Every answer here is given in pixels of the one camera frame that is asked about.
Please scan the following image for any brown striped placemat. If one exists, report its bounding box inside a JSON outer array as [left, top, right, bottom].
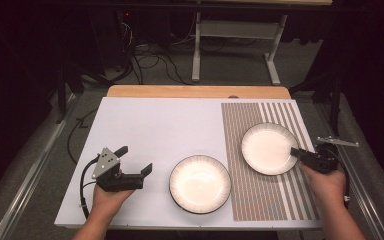
[[220, 101, 322, 222]]

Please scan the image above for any white plate dark rim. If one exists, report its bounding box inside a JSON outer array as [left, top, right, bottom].
[[168, 154, 232, 215], [240, 122, 300, 177]]

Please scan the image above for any tangle of black floor cables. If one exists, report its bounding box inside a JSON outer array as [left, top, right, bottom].
[[118, 19, 194, 86]]

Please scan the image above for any person's right hand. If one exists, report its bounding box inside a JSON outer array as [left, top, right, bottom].
[[298, 161, 348, 208]]

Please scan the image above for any black stand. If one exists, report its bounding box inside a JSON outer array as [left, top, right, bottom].
[[54, 62, 85, 125], [289, 69, 345, 137]]

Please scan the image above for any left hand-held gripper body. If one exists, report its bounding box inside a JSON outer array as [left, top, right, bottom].
[[91, 146, 145, 193]]

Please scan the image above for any white metal stand frame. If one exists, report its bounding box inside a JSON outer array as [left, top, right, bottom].
[[191, 11, 289, 86]]

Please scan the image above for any white board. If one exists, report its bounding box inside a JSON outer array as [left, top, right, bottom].
[[53, 96, 324, 231]]

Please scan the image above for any metal floor rail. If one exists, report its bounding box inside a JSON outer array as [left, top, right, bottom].
[[0, 93, 81, 240], [313, 99, 384, 240]]

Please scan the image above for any black floor cable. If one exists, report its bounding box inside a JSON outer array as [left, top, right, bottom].
[[66, 107, 100, 166]]

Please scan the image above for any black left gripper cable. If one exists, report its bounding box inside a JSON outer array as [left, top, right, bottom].
[[79, 156, 102, 220]]

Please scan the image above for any wooden table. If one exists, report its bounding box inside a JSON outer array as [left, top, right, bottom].
[[106, 84, 292, 100]]

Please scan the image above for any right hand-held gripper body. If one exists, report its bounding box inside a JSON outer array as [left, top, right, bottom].
[[307, 135, 360, 175]]

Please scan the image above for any person's left hand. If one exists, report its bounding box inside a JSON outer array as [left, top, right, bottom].
[[91, 184, 136, 218]]

